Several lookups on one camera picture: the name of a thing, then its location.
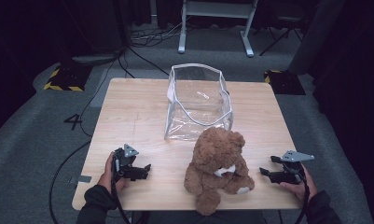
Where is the person's left hand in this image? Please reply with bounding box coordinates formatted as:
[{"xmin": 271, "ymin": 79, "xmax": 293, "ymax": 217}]
[{"xmin": 103, "ymin": 151, "xmax": 131, "ymax": 194}]

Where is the bundle of floor cables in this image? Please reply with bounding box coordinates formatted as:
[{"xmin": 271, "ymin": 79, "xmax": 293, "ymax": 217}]
[{"xmin": 129, "ymin": 18, "xmax": 188, "ymax": 49}]

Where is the thin black floor cable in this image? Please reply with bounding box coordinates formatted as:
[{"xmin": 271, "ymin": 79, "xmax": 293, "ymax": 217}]
[{"xmin": 78, "ymin": 46, "xmax": 170, "ymax": 138}]

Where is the person's right hand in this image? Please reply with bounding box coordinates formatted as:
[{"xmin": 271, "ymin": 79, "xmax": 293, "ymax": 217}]
[{"xmin": 279, "ymin": 165, "xmax": 319, "ymax": 203}]

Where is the grey padded column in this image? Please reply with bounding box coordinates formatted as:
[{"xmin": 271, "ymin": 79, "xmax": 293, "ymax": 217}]
[{"xmin": 286, "ymin": 0, "xmax": 346, "ymax": 77}]

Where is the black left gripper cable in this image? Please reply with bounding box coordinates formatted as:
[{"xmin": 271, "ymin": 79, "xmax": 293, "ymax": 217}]
[{"xmin": 111, "ymin": 157, "xmax": 132, "ymax": 224}]

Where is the grey tape strip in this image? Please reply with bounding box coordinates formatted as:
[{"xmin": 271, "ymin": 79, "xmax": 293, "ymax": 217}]
[{"xmin": 68, "ymin": 175, "xmax": 92, "ymax": 185}]

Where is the thick black floor cable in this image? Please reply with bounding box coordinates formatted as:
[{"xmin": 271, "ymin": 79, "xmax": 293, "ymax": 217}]
[{"xmin": 48, "ymin": 139, "xmax": 93, "ymax": 224}]

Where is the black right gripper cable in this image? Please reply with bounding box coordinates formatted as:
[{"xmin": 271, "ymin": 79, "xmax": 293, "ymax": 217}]
[{"xmin": 294, "ymin": 174, "xmax": 311, "ymax": 224}]

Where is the grey round stand base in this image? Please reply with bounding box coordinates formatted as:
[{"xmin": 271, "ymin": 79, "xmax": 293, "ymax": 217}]
[{"xmin": 71, "ymin": 49, "xmax": 125, "ymax": 67}]

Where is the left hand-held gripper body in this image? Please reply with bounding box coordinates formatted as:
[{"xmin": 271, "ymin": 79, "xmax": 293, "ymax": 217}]
[{"xmin": 112, "ymin": 143, "xmax": 141, "ymax": 182}]

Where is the brown teddy bear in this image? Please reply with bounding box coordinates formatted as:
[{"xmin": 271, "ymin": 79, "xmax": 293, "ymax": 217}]
[{"xmin": 183, "ymin": 126, "xmax": 256, "ymax": 217}]

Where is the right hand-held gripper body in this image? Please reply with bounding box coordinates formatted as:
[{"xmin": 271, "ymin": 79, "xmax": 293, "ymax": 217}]
[{"xmin": 279, "ymin": 150, "xmax": 315, "ymax": 185}]

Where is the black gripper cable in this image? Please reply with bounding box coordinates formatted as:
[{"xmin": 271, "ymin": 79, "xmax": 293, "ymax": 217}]
[
  {"xmin": 294, "ymin": 174, "xmax": 311, "ymax": 224},
  {"xmin": 111, "ymin": 157, "xmax": 132, "ymax": 224}
]

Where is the clear plastic bag white trim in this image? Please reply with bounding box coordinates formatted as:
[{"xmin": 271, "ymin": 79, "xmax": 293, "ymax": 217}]
[{"xmin": 163, "ymin": 63, "xmax": 234, "ymax": 142}]

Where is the black tripod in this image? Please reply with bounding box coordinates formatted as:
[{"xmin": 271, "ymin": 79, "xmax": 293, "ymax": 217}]
[{"xmin": 258, "ymin": 14, "xmax": 304, "ymax": 58}]

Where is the yellow black striped floor base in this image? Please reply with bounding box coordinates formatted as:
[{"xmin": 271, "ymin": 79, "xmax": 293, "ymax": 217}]
[
  {"xmin": 263, "ymin": 69, "xmax": 307, "ymax": 96},
  {"xmin": 43, "ymin": 63, "xmax": 93, "ymax": 92}
]

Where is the white metal stand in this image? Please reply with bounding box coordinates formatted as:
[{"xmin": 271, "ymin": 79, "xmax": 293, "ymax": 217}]
[{"xmin": 177, "ymin": 0, "xmax": 259, "ymax": 58}]

